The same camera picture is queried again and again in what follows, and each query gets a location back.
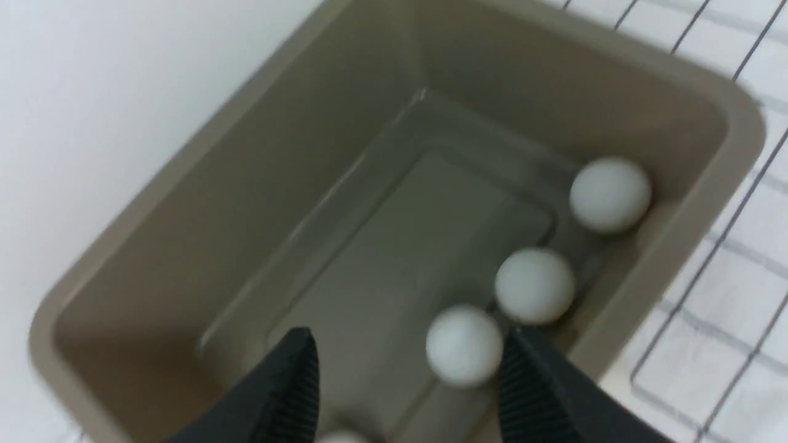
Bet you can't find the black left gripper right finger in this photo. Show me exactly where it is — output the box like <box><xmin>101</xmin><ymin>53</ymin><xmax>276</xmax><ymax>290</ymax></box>
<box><xmin>497</xmin><ymin>326</ymin><xmax>670</xmax><ymax>442</ymax></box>

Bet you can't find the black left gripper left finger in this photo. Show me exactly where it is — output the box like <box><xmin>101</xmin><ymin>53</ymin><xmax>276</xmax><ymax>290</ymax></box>
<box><xmin>166</xmin><ymin>327</ymin><xmax>320</xmax><ymax>442</ymax></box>

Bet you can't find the white ball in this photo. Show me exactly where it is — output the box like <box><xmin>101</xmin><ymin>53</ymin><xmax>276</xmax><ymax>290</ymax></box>
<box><xmin>425</xmin><ymin>305</ymin><xmax>504</xmax><ymax>389</ymax></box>
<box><xmin>316</xmin><ymin>429</ymin><xmax>370</xmax><ymax>443</ymax></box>
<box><xmin>494</xmin><ymin>247</ymin><xmax>577</xmax><ymax>325</ymax></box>
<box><xmin>569</xmin><ymin>156</ymin><xmax>653</xmax><ymax>235</ymax></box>

